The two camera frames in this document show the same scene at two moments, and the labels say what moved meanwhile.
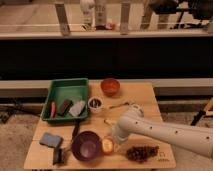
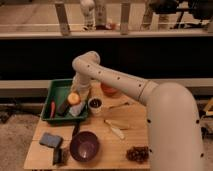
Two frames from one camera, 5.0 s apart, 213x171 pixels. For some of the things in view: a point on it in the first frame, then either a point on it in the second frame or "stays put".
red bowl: [110, 87] stays put
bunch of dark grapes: [140, 153] stays put
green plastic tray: [67, 100] stays put
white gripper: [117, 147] → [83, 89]
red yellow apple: [107, 145] → [74, 98]
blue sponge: [51, 140] stays put
